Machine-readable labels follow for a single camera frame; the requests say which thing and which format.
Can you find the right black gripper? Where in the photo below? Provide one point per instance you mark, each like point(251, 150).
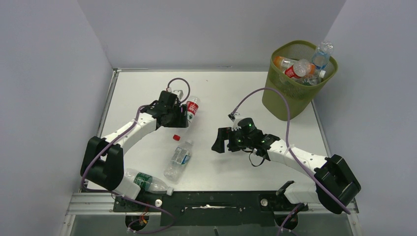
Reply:
point(226, 133)

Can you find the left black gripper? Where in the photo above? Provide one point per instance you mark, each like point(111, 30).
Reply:
point(181, 121)

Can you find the clear bottle red label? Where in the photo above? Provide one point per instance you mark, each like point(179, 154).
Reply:
point(300, 69)
point(193, 104)

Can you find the crushed clear bottle white cap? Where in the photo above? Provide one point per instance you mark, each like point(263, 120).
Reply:
point(178, 161)

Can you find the orange drink bottle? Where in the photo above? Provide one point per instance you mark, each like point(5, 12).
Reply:
point(283, 63)

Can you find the clear bottle red label top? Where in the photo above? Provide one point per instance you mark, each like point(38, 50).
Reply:
point(300, 69)

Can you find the clear bottle blue label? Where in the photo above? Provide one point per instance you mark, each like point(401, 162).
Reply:
point(322, 54)

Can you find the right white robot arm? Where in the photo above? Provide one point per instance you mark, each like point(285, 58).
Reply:
point(333, 184)

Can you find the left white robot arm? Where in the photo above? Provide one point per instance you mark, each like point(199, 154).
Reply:
point(103, 162)

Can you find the green mesh waste bin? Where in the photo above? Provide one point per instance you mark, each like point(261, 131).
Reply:
point(296, 95)

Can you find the clear bottle dark green label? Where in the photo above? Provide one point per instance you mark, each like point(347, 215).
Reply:
point(148, 183)

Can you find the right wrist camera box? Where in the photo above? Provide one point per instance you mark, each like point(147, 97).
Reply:
point(235, 117)

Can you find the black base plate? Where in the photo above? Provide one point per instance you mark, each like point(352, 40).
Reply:
point(224, 208)

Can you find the aluminium frame rail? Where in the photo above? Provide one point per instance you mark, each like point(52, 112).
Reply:
point(104, 204)

